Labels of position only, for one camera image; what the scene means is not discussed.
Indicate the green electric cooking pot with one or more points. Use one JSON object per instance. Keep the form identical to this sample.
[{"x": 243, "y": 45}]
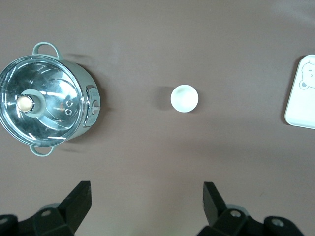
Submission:
[{"x": 82, "y": 73}]

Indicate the white IKEA cup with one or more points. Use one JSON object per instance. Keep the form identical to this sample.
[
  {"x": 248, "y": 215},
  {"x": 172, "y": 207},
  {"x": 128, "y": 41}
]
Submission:
[{"x": 184, "y": 98}]

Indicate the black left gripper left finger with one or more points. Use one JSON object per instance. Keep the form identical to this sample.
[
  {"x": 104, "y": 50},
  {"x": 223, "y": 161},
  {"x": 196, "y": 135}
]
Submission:
[{"x": 71, "y": 211}]

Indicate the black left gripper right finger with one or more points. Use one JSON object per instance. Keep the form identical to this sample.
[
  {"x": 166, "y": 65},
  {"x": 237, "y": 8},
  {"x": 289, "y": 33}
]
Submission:
[{"x": 216, "y": 211}]

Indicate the cream bear-print tray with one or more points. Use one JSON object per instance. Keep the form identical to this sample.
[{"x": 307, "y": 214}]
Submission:
[{"x": 302, "y": 105}]

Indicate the glass pot lid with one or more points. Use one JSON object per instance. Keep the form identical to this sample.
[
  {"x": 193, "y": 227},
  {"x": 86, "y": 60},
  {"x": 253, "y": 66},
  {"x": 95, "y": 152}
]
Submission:
[{"x": 54, "y": 86}]

